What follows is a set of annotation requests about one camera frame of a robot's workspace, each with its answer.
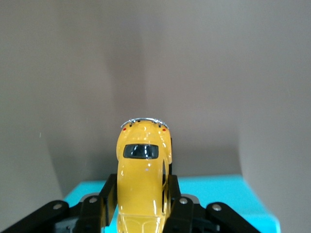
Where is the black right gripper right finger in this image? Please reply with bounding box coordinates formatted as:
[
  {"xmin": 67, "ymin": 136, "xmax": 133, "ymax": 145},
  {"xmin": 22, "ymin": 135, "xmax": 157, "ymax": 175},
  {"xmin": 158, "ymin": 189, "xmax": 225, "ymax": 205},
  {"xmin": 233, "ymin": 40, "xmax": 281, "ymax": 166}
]
[{"xmin": 165, "ymin": 174, "xmax": 268, "ymax": 233}]

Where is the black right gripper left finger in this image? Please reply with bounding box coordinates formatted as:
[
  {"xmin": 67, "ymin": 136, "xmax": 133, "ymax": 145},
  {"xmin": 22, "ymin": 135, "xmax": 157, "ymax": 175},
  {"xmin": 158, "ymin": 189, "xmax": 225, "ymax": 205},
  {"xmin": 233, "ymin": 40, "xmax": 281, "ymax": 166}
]
[{"xmin": 0, "ymin": 173, "xmax": 119, "ymax": 233}]

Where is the yellow beetle toy car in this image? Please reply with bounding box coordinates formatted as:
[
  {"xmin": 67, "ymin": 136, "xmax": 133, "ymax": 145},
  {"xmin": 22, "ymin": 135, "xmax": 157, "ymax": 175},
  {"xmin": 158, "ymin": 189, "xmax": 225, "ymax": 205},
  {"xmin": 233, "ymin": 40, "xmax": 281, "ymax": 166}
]
[{"xmin": 116, "ymin": 117, "xmax": 173, "ymax": 233}]

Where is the turquoise plastic bin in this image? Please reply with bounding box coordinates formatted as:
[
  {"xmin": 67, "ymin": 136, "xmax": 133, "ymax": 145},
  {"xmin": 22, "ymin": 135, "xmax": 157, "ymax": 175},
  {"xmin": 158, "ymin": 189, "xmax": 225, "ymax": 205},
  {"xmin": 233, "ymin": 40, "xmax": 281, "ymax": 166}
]
[{"xmin": 63, "ymin": 179, "xmax": 280, "ymax": 233}]

